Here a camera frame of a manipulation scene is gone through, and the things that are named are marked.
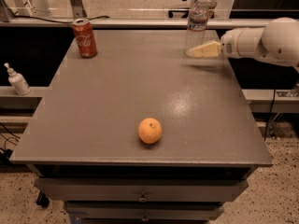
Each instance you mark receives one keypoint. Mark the black cabinet caster wheel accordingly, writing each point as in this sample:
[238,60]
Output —
[42,200]

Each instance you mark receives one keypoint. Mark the red cola can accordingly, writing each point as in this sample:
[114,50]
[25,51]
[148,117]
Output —
[84,36]

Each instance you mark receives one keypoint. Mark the lower grey drawer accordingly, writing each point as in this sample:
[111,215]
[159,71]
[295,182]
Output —
[144,211]

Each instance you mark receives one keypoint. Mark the grey drawer cabinet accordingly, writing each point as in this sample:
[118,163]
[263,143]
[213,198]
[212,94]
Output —
[86,125]

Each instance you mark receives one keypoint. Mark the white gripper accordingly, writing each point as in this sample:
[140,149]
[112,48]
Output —
[230,45]

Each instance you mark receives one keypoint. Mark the white pump lotion bottle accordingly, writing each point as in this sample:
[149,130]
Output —
[17,81]

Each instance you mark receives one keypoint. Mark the upper grey drawer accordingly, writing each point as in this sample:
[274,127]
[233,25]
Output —
[141,190]

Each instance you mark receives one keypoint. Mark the orange fruit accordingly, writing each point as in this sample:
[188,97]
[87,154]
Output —
[150,130]

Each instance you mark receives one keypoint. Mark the grey drawer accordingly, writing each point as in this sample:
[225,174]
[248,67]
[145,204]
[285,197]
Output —
[141,190]
[144,211]

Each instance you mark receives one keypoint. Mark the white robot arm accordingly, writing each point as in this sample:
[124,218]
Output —
[276,43]

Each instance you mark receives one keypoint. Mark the clear plastic water bottle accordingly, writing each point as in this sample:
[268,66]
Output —
[196,26]

